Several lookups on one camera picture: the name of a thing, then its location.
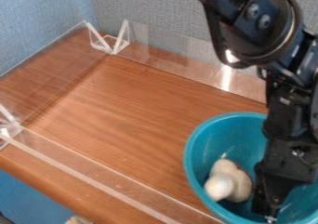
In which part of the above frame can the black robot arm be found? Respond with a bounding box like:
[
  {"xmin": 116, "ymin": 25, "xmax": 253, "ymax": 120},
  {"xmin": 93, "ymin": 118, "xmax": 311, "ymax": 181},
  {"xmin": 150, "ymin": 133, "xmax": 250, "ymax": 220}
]
[{"xmin": 200, "ymin": 0, "xmax": 318, "ymax": 221}]

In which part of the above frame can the clear acrylic back panel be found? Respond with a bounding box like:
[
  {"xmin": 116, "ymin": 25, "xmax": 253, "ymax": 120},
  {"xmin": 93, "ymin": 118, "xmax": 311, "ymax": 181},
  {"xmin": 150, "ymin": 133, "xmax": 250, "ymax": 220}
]
[{"xmin": 117, "ymin": 20, "xmax": 267, "ymax": 103}]

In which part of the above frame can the clear acrylic front panel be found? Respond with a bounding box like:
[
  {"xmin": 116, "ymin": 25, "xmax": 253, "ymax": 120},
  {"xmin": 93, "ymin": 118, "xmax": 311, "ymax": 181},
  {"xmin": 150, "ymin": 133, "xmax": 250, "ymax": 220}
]
[{"xmin": 0, "ymin": 103, "xmax": 221, "ymax": 224}]

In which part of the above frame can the clear acrylic left panel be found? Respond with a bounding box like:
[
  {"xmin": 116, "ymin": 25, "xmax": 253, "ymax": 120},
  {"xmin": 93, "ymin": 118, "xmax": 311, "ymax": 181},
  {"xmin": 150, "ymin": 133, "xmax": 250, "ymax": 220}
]
[{"xmin": 0, "ymin": 20, "xmax": 113, "ymax": 91}]

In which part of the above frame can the black cable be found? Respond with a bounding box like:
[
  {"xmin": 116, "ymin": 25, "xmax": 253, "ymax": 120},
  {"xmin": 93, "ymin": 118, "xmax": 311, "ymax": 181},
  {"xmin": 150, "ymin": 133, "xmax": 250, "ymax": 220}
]
[{"xmin": 204, "ymin": 4, "xmax": 250, "ymax": 70}]

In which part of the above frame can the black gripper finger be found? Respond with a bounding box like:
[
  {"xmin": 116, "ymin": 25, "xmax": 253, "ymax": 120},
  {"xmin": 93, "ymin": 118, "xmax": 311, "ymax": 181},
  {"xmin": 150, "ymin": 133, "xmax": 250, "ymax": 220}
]
[{"xmin": 252, "ymin": 170, "xmax": 297, "ymax": 224}]

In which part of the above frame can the clear acrylic corner bracket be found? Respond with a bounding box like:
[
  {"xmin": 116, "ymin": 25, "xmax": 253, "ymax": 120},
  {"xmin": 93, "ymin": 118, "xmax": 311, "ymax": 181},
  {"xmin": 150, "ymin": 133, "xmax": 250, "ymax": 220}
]
[{"xmin": 85, "ymin": 20, "xmax": 132, "ymax": 55}]

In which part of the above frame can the blue plastic bowl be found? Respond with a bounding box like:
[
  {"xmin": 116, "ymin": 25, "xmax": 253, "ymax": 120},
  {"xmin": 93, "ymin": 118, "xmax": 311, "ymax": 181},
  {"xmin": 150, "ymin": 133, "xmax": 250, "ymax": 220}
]
[{"xmin": 185, "ymin": 112, "xmax": 318, "ymax": 224}]

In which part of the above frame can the white brown toy mushroom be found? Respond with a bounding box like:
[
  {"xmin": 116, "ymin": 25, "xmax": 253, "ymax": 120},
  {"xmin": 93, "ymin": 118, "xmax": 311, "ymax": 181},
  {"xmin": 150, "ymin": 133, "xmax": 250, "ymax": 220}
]
[{"xmin": 204, "ymin": 159, "xmax": 254, "ymax": 203}]

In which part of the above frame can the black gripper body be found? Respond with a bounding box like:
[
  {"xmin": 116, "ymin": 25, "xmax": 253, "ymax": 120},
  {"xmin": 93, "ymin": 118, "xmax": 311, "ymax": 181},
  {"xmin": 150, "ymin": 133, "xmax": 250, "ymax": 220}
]
[{"xmin": 256, "ymin": 137, "xmax": 318, "ymax": 185}]

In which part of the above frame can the clear acrylic panel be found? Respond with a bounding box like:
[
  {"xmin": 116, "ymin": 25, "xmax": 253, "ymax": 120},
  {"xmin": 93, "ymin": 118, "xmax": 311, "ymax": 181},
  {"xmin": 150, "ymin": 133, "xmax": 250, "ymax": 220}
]
[
  {"xmin": 0, "ymin": 20, "xmax": 113, "ymax": 91},
  {"xmin": 117, "ymin": 20, "xmax": 267, "ymax": 103},
  {"xmin": 0, "ymin": 103, "xmax": 221, "ymax": 224}
]

